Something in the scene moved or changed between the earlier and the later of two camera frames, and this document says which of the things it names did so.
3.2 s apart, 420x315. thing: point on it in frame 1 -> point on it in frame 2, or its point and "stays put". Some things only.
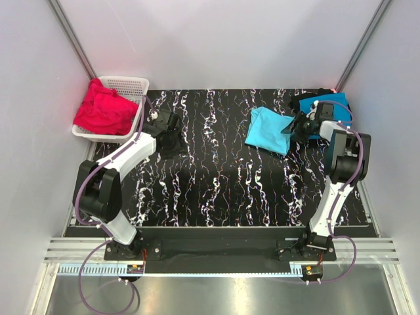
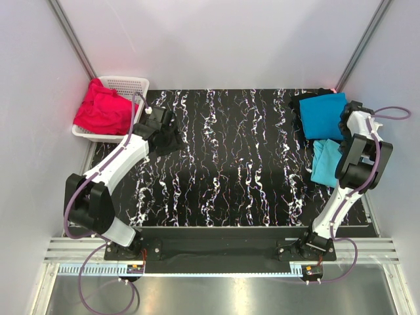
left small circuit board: x=134 y=269 stays put
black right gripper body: x=307 y=126 -> x=347 y=138
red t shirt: x=105 y=111 stays put
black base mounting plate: x=218 y=249 stays put
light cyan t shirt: x=265 y=130 -> x=327 y=159
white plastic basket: x=134 y=88 stays put
